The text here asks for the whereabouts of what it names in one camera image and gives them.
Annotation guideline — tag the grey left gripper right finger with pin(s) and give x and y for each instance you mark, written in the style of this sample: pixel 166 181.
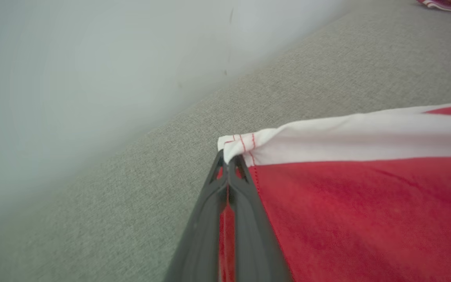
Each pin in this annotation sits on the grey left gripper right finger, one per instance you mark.
pixel 253 243

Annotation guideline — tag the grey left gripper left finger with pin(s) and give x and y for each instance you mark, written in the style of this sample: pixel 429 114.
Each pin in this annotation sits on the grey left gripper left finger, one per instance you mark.
pixel 198 250

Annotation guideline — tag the red white Bulls shorts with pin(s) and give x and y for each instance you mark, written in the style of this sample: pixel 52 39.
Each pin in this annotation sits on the red white Bulls shorts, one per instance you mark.
pixel 366 219

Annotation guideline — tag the grey fabric sofa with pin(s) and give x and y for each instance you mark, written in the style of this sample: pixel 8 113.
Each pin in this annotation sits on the grey fabric sofa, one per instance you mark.
pixel 131 196

